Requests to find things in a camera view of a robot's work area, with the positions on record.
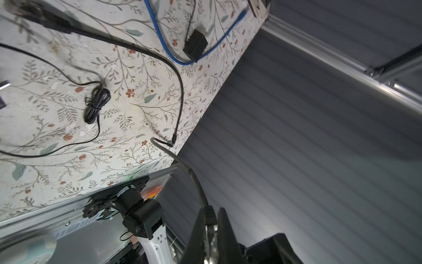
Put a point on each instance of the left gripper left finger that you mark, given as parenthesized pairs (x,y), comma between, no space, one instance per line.
(194,252)

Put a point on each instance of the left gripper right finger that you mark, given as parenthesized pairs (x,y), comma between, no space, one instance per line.
(228,248)

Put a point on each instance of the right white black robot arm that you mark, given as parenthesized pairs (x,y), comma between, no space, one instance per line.
(142,214)

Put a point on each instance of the floral patterned table mat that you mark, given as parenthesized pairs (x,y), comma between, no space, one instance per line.
(86,84)

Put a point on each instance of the black white stapler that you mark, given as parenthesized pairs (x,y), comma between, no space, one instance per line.
(259,8)

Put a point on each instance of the small black adapter with cable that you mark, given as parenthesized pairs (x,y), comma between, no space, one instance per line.
(195,43)

